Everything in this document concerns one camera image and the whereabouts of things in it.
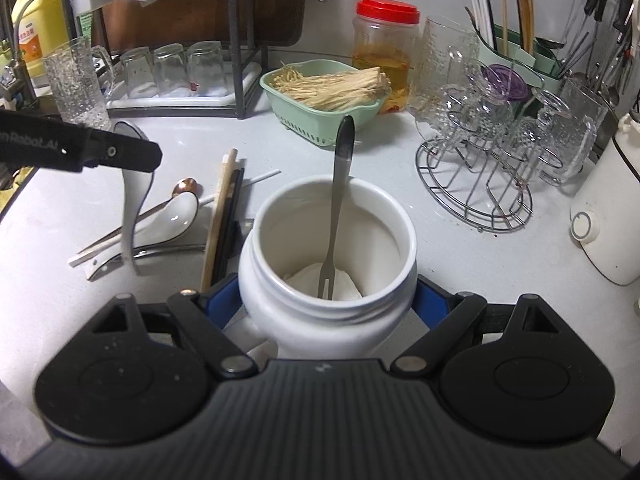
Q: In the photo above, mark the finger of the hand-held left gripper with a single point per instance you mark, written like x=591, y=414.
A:
x=125, y=152

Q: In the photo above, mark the purple round lid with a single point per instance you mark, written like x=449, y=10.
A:
x=505, y=82

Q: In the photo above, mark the textured glass mug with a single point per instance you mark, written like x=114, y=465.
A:
x=75, y=90

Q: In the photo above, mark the small clear glass red print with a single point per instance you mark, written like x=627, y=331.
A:
x=205, y=67

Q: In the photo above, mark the green utensil caddy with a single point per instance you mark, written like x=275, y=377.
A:
x=520, y=55

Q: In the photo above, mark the black metal rack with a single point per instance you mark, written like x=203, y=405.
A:
x=239, y=60

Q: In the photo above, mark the white drain tray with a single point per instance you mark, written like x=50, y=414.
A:
x=220, y=100

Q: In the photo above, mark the wooden chopstick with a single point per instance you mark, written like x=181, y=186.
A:
x=220, y=215

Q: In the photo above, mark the cluster of upright chopsticks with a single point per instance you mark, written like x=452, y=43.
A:
x=525, y=15

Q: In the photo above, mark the stemmed glass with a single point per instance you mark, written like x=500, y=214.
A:
x=550, y=107
x=480, y=95

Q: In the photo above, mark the white ceramic spoon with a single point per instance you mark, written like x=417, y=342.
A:
x=175, y=220
x=131, y=210

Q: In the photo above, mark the rose gold metal spoon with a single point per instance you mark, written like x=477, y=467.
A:
x=186, y=186

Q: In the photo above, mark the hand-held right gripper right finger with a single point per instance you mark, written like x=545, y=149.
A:
x=430, y=302

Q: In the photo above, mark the green plastic basket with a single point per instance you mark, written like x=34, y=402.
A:
x=300, y=120

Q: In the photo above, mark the large textured glass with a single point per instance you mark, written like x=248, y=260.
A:
x=440, y=75

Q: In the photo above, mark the yellow detergent bottle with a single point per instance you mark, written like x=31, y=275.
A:
x=40, y=25

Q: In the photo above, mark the wooden cutting board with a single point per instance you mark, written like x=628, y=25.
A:
x=270, y=5

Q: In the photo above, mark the tall clear glass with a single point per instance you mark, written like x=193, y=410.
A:
x=590, y=100

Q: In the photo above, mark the metal fork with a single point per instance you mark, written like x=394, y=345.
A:
x=344, y=150

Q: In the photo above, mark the row of hanging kitchen tools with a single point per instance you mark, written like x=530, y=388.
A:
x=595, y=0

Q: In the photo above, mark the bundle of beige thin sticks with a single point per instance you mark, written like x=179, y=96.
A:
x=340, y=90

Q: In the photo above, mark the white electric cooker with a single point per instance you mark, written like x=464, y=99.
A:
x=610, y=220

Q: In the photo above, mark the white mug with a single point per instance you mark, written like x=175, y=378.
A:
x=300, y=330

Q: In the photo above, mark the textured glass cup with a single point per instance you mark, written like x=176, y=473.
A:
x=575, y=150

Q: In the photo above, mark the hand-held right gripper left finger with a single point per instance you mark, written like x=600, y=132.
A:
x=220, y=300

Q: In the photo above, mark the small clear glass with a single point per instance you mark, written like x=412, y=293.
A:
x=137, y=72
x=170, y=70

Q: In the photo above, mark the clear jar red lid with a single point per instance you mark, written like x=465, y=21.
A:
x=385, y=35

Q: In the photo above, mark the metal ladle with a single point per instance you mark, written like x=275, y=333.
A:
x=550, y=42

